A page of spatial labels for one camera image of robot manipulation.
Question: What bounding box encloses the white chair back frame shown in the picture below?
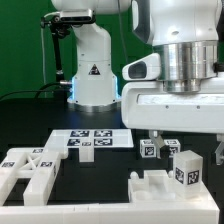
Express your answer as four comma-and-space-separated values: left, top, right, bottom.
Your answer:
0, 148, 62, 206

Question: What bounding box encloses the grey camera on stand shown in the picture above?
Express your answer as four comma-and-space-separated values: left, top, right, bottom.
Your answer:
59, 9, 93, 23

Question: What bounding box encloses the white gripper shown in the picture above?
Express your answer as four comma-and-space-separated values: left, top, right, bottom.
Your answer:
121, 74, 224, 165

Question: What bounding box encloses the white corner fence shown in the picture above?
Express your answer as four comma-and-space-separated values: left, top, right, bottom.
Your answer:
0, 179, 219, 224

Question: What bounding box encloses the white chair seat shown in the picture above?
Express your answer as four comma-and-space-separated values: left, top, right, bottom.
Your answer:
128, 170, 202, 203

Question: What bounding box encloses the white chair nut cube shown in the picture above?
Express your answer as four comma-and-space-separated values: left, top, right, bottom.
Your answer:
140, 139, 156, 158
164, 139, 181, 158

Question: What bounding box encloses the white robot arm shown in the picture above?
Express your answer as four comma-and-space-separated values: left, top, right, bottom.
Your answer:
52, 0, 224, 164

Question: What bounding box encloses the black camera stand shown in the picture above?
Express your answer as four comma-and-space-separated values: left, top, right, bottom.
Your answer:
40, 15, 70, 101

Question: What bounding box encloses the black cable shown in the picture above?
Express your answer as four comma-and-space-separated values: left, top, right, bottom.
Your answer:
0, 82, 63, 102

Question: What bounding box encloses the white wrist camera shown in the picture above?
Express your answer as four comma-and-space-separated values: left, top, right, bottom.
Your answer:
122, 53, 161, 81

